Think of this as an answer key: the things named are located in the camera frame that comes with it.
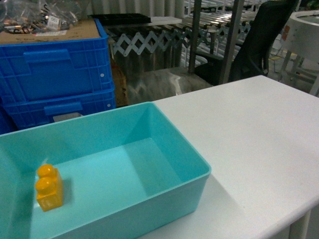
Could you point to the cardboard box in crate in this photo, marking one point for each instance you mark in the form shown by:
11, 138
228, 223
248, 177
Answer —
84, 29

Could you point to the teal plastic tray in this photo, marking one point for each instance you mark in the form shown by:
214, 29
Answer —
126, 172

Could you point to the expandable roller conveyor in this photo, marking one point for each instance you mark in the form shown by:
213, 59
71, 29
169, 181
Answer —
151, 38

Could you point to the yellow toy brick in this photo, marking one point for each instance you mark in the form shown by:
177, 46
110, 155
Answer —
49, 188

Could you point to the blue crate top right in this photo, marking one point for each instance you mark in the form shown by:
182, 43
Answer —
57, 68

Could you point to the blue crate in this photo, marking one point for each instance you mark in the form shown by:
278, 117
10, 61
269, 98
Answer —
17, 111
57, 68

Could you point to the blue crate bottom right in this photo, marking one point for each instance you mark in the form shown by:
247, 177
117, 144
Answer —
17, 111

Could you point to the black office chair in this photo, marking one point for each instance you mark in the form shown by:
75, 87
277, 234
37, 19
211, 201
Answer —
252, 57

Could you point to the white round conveyor machine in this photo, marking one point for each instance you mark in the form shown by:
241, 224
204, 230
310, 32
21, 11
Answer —
300, 38

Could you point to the plastic bag of parts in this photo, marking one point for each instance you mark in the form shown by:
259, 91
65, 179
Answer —
40, 16

